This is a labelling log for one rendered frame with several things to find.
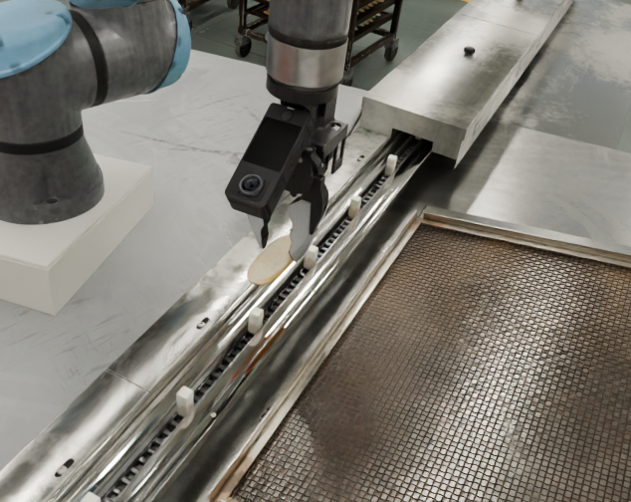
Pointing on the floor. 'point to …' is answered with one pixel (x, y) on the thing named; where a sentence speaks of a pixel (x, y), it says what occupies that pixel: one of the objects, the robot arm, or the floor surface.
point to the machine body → (583, 75)
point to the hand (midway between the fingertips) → (277, 248)
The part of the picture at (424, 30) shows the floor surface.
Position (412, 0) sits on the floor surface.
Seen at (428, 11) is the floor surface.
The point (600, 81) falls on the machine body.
